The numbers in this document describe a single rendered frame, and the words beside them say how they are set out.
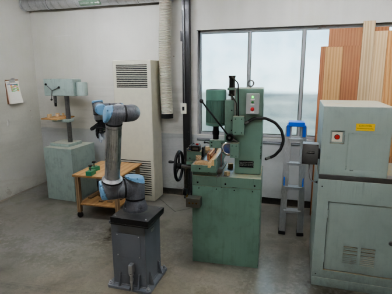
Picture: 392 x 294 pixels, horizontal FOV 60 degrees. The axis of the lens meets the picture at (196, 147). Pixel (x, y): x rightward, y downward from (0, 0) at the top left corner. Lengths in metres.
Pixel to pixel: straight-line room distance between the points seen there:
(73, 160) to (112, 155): 2.22
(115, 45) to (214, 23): 1.36
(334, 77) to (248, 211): 1.87
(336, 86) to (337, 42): 0.47
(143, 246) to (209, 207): 0.66
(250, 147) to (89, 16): 3.05
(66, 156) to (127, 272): 2.21
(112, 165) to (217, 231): 1.11
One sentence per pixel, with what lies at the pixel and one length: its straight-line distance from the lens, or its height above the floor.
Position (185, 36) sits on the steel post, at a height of 2.07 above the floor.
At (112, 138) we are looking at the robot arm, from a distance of 2.38.
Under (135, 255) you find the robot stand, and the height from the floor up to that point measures 0.29.
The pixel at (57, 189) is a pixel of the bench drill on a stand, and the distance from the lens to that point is 4.91.
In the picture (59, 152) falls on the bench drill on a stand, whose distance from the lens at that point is 4.72.
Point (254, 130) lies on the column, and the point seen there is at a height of 1.17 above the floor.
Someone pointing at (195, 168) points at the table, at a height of 0.87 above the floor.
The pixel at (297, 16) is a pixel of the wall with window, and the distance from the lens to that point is 4.21.
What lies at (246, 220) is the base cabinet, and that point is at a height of 0.43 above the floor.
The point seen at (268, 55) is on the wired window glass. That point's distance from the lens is 4.26.
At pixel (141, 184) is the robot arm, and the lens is 2.63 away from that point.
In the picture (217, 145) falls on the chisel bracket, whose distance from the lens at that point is 2.97.
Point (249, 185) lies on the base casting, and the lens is 2.83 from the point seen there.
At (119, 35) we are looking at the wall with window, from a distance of 4.78.
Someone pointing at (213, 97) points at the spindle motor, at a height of 1.44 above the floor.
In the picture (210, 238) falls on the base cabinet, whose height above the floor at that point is 0.23.
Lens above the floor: 1.64
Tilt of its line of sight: 12 degrees down
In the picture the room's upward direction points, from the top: straight up
